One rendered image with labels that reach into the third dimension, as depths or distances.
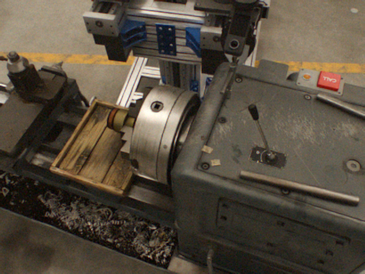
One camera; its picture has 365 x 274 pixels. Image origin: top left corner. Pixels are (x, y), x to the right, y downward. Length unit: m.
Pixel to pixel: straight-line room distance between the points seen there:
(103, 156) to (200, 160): 0.57
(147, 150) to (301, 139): 0.43
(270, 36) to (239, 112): 2.24
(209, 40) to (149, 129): 0.58
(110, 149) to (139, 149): 0.37
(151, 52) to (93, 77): 1.21
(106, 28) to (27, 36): 1.94
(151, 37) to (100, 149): 0.60
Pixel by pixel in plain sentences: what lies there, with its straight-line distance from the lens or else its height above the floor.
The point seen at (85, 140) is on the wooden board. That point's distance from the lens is 1.49.
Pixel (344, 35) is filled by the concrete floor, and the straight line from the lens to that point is 3.42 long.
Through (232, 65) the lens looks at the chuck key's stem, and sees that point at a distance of 0.99.
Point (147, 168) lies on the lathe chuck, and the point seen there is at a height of 1.11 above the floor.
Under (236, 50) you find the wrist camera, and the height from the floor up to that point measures 1.47.
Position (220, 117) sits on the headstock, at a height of 1.26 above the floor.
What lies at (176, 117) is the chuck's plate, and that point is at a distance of 1.05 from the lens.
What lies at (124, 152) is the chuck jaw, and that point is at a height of 1.12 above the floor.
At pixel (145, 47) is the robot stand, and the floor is 0.87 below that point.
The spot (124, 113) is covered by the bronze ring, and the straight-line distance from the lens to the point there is 1.22.
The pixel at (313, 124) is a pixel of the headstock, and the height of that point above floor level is 1.26.
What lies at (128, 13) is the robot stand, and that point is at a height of 1.06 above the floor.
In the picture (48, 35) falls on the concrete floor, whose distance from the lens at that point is 3.46.
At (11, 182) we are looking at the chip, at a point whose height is 0.54.
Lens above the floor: 2.07
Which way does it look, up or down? 56 degrees down
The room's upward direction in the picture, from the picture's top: 2 degrees counter-clockwise
